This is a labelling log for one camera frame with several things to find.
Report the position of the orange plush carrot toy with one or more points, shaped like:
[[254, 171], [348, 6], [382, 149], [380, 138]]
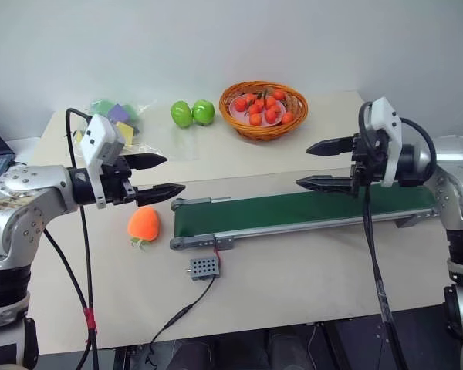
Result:
[[143, 225]]

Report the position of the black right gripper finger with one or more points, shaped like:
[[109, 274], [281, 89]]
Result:
[[332, 147], [328, 183]]

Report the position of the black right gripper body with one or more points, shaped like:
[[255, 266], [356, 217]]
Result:
[[372, 162]]

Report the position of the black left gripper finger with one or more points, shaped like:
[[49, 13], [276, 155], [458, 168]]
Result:
[[146, 160], [158, 194]]

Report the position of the green foam block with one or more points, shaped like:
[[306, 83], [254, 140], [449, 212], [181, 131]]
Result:
[[100, 106]]

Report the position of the purple foam block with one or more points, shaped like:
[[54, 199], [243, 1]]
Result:
[[119, 113]]

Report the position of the small orange toy fruit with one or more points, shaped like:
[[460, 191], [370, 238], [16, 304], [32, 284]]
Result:
[[254, 109], [287, 118], [259, 104], [250, 99], [239, 103], [279, 95], [272, 115], [270, 102], [256, 119]]

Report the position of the orange wicker basket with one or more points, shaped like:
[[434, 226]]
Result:
[[263, 133]]

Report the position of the green conveyor belt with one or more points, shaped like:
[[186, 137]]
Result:
[[293, 212]]

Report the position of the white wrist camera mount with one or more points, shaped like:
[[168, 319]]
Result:
[[97, 133], [386, 115]]

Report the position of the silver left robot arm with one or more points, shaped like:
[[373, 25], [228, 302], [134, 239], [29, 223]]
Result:
[[27, 192]]

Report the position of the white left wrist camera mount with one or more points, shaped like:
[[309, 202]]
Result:
[[97, 133]]

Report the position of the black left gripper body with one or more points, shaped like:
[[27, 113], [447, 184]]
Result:
[[117, 187]]

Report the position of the pink plate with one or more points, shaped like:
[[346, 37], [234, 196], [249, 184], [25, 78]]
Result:
[[239, 114]]

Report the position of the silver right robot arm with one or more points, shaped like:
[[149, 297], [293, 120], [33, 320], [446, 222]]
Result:
[[455, 169]]

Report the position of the clear bag of foam blocks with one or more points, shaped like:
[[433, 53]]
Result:
[[137, 115]]

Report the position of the grey perforated control box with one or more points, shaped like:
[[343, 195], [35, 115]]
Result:
[[203, 268]]

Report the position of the green toy apple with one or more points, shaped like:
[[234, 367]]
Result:
[[182, 114], [203, 112]]

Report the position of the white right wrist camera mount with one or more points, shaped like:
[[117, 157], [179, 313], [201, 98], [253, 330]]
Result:
[[386, 115]]

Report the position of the yellow foam block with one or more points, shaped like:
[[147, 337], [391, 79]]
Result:
[[125, 133]]

